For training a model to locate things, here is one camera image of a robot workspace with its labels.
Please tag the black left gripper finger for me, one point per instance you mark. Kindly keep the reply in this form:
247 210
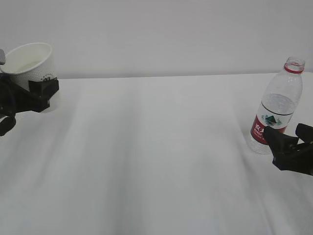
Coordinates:
37 98

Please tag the Nongfu Spring water bottle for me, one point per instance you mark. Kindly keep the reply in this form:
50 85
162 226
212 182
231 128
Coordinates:
278 103

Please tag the white paper cup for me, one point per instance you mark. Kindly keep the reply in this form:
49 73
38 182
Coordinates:
29 65

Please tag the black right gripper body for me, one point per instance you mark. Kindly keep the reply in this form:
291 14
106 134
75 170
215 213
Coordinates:
298 158

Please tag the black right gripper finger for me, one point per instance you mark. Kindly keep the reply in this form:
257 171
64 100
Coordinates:
304 132
278 142

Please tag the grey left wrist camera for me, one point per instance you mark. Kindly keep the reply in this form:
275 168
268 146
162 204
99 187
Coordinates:
2 57

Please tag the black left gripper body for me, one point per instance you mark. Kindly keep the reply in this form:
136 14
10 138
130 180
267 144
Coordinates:
13 98

